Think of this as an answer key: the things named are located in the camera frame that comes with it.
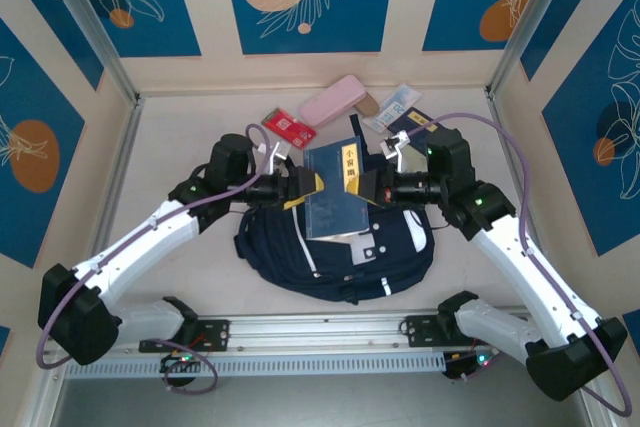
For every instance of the blue wall poster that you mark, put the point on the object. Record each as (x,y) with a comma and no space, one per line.
(634,322)
(4,342)
(55,12)
(575,12)

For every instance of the red plastic snap pouch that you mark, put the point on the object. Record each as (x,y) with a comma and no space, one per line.
(287,128)

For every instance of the grey metal shelf plate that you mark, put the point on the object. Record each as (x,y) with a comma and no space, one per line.
(320,402)

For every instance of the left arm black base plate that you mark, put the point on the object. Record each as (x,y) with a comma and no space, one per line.
(215,334)

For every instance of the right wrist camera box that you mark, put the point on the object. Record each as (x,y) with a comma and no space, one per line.
(395,143)

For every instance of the navy blue backpack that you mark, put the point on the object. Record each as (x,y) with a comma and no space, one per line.
(350,272)

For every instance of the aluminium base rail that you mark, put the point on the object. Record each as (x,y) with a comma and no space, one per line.
(320,332)

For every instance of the blue poster large orange circle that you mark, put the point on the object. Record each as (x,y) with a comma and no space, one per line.
(30,97)

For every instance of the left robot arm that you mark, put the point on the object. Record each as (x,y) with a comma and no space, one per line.
(140,242)

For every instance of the blue poster white lily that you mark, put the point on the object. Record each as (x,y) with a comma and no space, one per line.
(170,22)

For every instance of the blue poster dark circle flower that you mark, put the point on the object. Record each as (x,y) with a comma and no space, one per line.
(575,147)

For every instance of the blue book large yellow label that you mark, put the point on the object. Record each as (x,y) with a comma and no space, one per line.
(330,207)

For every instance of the pink pencil case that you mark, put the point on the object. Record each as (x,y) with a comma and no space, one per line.
(330,99)

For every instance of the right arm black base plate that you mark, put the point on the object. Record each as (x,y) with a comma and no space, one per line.
(420,332)

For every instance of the clear pouch blue print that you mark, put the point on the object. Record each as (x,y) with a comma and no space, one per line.
(395,104)

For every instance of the blue poster orange circle fern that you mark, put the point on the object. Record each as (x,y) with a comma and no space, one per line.
(450,7)

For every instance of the aluminium frame post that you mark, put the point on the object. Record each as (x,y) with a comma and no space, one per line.
(540,12)
(95,32)

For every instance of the dark blue book small label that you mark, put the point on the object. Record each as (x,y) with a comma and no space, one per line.
(410,123)

